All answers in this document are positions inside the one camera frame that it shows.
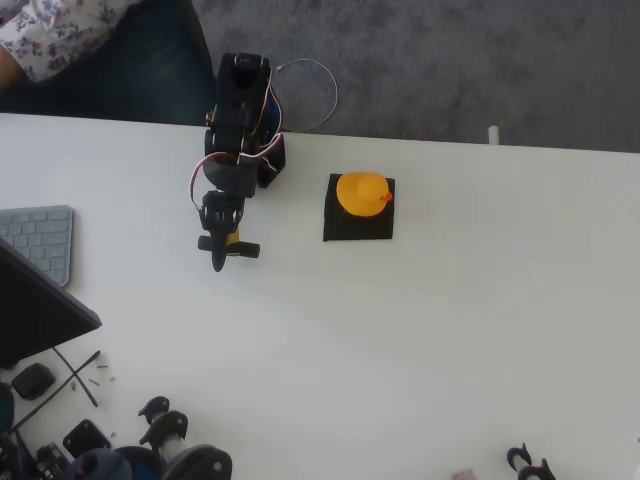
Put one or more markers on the yellow rubber duck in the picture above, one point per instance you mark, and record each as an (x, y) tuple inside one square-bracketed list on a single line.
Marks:
[(360, 195)]

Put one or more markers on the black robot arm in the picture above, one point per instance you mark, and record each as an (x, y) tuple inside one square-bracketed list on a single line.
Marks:
[(235, 120)]

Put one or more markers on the bare forearm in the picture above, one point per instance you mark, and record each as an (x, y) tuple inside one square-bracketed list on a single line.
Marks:
[(10, 70)]

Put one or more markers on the black square box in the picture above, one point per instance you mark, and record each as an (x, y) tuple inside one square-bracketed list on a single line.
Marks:
[(360, 230)]

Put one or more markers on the black square mounting plate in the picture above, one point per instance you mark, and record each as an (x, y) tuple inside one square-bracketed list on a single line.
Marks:
[(86, 437)]

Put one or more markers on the yellow adhesive tape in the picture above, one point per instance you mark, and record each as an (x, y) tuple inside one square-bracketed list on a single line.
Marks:
[(234, 237)]

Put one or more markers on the person in floral shirt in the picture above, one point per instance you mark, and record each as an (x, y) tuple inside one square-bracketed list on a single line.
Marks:
[(150, 75)]

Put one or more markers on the grey keyboard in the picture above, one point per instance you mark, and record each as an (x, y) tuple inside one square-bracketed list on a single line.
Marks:
[(40, 235)]

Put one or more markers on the thin black stick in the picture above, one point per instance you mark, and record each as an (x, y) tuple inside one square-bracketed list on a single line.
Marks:
[(91, 397), (50, 395)]

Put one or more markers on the black laptop screen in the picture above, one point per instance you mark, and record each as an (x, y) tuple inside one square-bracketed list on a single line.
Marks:
[(35, 310)]

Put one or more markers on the blue plastic clamp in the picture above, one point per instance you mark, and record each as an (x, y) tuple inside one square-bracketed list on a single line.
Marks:
[(145, 467)]

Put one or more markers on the small black rounded box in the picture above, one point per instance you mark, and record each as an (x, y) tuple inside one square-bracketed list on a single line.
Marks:
[(32, 381)]

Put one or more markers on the white floral shirt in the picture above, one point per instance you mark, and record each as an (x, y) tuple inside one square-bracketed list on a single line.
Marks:
[(65, 30)]

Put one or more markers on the dark round object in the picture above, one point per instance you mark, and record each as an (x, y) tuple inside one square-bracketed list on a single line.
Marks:
[(5, 407)]

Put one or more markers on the black circuit board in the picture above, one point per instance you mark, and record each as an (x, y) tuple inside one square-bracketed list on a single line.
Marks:
[(50, 460)]

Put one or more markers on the black stand with clamp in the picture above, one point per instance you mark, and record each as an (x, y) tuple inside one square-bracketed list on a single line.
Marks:
[(532, 470)]

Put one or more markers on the black tube camera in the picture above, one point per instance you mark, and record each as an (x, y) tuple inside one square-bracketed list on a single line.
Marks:
[(249, 249)]

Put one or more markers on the small white post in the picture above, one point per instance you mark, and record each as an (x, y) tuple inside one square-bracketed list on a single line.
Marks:
[(493, 136)]

